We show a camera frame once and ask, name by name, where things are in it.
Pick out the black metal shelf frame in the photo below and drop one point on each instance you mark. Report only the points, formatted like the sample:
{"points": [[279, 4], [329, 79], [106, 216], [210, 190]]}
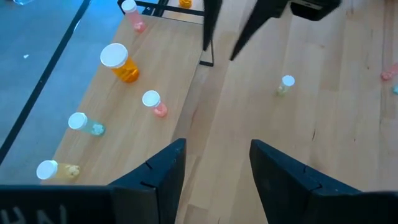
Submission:
{"points": [[174, 7]]}

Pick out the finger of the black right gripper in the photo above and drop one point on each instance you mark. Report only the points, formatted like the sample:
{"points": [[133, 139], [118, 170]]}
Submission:
{"points": [[211, 21], [258, 21]]}

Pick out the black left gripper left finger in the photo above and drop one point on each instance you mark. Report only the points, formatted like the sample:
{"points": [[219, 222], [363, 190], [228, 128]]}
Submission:
{"points": [[140, 199]]}

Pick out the large orange pill bottle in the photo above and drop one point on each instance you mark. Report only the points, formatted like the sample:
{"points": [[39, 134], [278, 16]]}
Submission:
{"points": [[119, 63], [185, 3]]}

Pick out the small pink pill bottle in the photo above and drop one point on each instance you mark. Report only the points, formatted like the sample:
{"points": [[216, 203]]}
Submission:
{"points": [[133, 15], [390, 73], [154, 104]]}

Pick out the small teal pill bottle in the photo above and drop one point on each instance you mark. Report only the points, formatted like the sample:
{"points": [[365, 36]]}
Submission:
{"points": [[85, 123], [395, 90]]}

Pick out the small yellow-green pill bottle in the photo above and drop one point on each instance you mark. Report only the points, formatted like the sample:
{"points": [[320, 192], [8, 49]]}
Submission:
{"points": [[56, 170], [285, 84]]}

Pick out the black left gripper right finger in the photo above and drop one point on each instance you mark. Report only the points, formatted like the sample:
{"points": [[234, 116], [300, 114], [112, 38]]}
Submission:
{"points": [[295, 199]]}

